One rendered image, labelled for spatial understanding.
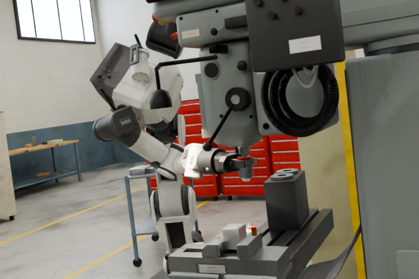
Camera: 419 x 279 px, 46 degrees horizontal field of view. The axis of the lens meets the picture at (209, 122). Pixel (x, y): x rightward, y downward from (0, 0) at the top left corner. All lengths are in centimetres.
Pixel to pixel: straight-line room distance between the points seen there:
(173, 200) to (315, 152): 134
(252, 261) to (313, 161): 194
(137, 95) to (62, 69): 1023
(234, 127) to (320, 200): 195
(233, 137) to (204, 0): 41
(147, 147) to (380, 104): 96
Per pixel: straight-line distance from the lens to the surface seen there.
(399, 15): 133
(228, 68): 145
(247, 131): 146
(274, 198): 188
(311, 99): 135
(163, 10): 153
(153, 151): 192
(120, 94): 191
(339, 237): 339
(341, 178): 328
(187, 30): 149
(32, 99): 1128
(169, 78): 192
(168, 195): 223
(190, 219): 226
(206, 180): 687
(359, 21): 134
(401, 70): 126
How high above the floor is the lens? 147
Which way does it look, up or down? 3 degrees down
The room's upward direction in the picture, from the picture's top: 7 degrees counter-clockwise
